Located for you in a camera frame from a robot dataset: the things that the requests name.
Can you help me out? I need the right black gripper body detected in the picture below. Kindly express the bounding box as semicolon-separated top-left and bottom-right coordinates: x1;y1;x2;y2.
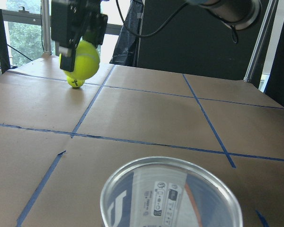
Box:
51;0;108;47

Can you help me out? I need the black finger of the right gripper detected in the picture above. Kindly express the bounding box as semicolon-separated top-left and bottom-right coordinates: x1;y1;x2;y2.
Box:
59;33;82;72

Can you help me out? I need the tennis ball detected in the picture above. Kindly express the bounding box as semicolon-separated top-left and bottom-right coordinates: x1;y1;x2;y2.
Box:
63;40;100;80
66;76;85;88

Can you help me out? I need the clear tennis ball can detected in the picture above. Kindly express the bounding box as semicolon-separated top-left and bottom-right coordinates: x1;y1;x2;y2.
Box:
100;157;243;227

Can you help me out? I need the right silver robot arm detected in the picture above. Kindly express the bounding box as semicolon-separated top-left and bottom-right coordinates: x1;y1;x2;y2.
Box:
51;0;261;72

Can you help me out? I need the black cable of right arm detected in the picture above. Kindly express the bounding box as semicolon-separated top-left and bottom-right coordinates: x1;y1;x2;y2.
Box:
115;0;240;44

